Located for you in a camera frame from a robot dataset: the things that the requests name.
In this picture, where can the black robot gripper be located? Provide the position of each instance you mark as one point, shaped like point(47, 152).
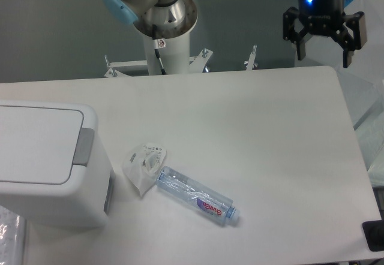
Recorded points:
point(320, 17)

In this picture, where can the silver robot arm blue cap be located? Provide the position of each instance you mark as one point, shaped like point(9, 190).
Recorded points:
point(170, 19)

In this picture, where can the white trash can body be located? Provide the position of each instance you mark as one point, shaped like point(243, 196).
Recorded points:
point(83, 200)

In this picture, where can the white trash can lid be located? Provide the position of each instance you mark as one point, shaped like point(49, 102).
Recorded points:
point(38, 144)

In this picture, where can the silver wing bolt clamp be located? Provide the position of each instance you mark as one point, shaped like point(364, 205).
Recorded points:
point(251, 63)

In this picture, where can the black device at table edge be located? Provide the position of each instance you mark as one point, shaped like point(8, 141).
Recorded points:
point(373, 231)

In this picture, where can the empty clear plastic water bottle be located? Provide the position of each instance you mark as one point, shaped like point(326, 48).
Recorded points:
point(206, 201)

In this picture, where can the crumpled clear plastic wrapper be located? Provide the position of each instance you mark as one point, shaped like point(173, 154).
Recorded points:
point(142, 165)

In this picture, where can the bubble wrap bottom left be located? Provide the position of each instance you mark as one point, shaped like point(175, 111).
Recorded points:
point(13, 230)

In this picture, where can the white clamp bracket with bolts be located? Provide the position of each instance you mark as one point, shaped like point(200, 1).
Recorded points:
point(196, 64)

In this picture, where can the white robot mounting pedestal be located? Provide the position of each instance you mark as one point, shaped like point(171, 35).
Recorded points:
point(167, 51)

